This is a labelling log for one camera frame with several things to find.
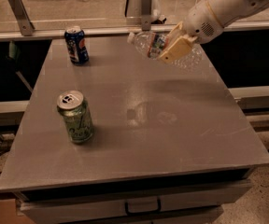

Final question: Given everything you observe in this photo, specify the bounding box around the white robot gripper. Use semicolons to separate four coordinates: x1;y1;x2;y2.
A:
158;0;224;63

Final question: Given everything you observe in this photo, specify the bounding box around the clear plastic water bottle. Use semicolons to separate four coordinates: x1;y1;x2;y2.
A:
127;32;202;70

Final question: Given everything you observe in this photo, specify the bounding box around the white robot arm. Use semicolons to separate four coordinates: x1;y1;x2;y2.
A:
158;0;269;63

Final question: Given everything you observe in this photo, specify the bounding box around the blue Pepsi soda can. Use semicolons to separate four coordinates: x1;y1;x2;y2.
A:
64;26;89;65

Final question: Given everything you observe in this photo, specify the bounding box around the green soda can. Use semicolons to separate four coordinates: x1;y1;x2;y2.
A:
57;91;93;144

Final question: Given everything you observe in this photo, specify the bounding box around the middle metal rail bracket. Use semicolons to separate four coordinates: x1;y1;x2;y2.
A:
141;0;152;31

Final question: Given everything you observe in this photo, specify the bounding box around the metal rail bracket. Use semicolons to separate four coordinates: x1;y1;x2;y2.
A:
8;0;35;36
141;0;152;31

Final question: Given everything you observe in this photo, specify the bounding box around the horizontal metal rail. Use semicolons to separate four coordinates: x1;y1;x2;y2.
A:
0;20;269;43

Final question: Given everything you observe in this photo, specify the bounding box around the left metal rail bracket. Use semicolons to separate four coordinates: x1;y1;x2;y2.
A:
8;0;35;36

